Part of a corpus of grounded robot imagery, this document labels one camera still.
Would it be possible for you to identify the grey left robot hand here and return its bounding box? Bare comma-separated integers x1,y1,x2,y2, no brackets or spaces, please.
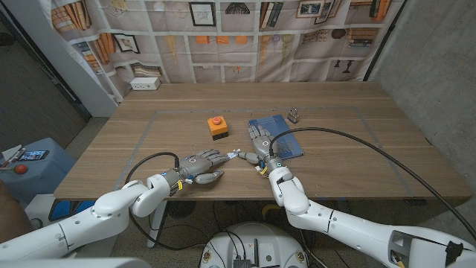
175,148,230,185

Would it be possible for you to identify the blue notebook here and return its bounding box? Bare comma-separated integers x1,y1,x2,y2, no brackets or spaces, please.
248,114,305,160

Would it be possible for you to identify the white table leg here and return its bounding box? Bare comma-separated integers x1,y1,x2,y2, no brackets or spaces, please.
147,200,168,249

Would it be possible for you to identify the yellow curved object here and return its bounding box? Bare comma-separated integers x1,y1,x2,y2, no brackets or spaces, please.
261,202,283,220

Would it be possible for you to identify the smartphone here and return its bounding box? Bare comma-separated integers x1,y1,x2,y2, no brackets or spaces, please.
18,149,50,162

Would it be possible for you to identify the white power strip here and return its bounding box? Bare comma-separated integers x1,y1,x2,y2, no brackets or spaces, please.
129,76,161,91

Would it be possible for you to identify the white platform with blue pads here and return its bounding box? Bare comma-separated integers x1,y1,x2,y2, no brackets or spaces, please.
24,193,98,230

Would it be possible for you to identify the white robot torso edge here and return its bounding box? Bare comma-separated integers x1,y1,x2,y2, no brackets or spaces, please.
0,257,152,268

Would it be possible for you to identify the white paper sheet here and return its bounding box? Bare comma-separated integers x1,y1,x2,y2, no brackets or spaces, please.
1,144,23,162

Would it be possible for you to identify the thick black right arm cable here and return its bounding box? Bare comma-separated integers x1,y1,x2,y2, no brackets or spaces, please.
268,127,476,242

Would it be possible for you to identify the black backdrop stand pole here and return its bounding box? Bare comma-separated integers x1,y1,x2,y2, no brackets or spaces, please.
363,0,408,82

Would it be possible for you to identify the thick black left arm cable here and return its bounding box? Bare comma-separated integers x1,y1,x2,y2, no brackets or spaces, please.
124,151,205,251

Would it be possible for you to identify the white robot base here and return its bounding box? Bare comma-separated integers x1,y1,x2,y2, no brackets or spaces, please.
200,222,309,268

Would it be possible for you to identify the printed bookshelf backdrop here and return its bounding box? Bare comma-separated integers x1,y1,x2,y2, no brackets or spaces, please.
50,0,406,109

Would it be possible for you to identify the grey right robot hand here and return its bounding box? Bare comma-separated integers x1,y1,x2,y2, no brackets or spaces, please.
237,124,285,176

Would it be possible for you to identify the orange emergency button box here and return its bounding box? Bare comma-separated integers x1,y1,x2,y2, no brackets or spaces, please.
207,115,229,141

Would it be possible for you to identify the black round fan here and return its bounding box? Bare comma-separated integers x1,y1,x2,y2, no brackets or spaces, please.
166,200,197,220

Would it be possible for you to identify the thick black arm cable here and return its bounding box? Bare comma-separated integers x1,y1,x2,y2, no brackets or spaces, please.
268,127,476,242
124,151,205,251

